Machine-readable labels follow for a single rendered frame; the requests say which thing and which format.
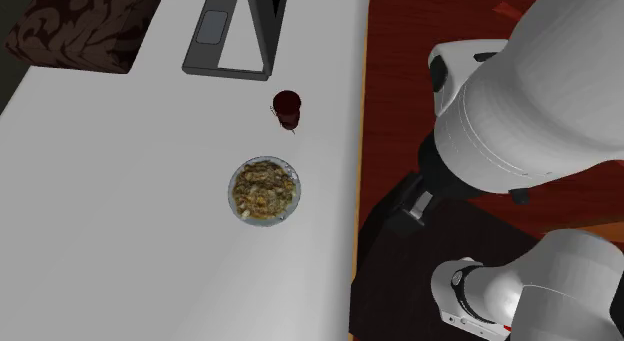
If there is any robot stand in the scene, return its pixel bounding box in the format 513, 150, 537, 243
348, 171, 624, 341

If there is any dark red cup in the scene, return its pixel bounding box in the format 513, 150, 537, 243
270, 89, 303, 135

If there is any grey bowl of food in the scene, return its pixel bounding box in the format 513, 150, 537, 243
226, 155, 302, 229

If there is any grey laptop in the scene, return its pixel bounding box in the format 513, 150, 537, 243
181, 0, 289, 82

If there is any white table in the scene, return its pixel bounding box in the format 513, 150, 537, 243
0, 0, 373, 341

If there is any brown patterned stool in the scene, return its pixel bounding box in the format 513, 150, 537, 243
4, 0, 167, 76

